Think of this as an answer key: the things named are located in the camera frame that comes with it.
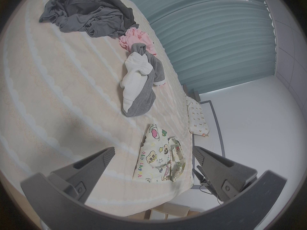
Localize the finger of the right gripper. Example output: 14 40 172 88
192 169 207 186

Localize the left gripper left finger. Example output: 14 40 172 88
49 147 116 203

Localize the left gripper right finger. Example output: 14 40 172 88
192 146 259 201

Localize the white printed pyjama top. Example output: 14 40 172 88
133 123 187 183

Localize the white printed pillow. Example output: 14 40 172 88
187 97 210 138

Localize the bed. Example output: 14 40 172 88
0 0 227 215

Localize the grey white garment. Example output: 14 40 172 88
121 43 166 117

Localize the pink garment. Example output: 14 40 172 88
119 27 166 88

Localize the black garment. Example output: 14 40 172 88
39 0 137 38

